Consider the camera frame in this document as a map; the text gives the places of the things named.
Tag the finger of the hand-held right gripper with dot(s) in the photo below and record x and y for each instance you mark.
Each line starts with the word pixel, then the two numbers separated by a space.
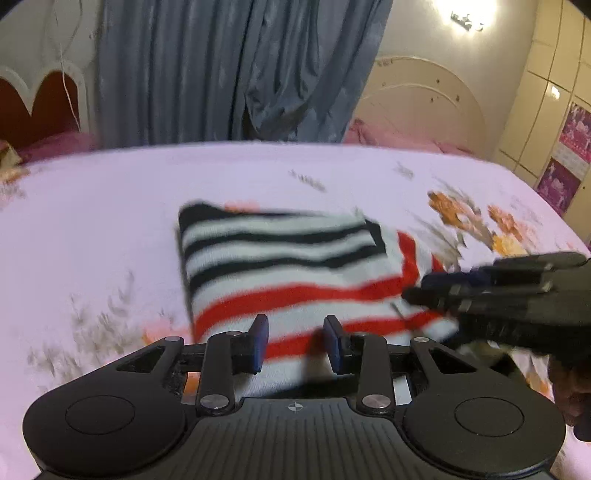
pixel 480 302
pixel 512 265

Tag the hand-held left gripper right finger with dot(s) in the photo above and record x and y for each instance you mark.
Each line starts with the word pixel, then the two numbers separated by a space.
pixel 332 345

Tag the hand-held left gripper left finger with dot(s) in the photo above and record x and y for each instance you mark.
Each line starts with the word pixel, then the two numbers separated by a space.
pixel 259 344

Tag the striped knit sweater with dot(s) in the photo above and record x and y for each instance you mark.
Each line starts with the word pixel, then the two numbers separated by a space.
pixel 300 272

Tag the person's right hand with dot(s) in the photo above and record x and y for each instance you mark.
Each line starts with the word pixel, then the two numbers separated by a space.
pixel 572 392

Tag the pink pillow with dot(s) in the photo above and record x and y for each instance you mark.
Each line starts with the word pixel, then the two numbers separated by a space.
pixel 392 138

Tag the cream wardrobe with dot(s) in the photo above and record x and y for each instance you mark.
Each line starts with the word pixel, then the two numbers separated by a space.
pixel 545 92

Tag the cream round headboard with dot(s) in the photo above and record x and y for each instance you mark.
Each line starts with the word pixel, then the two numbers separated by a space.
pixel 429 104

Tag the floral bedsheet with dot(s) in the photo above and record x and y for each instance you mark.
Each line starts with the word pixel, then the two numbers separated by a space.
pixel 115 207

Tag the blue-grey curtain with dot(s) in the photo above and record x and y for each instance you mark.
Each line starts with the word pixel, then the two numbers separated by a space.
pixel 240 69

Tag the red scalloped headboard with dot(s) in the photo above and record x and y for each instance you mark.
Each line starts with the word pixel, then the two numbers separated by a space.
pixel 44 108

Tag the pink wall poster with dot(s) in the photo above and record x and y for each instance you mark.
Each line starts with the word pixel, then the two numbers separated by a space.
pixel 558 182
pixel 575 134

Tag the wall light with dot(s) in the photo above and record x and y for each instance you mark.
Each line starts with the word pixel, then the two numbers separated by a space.
pixel 466 21

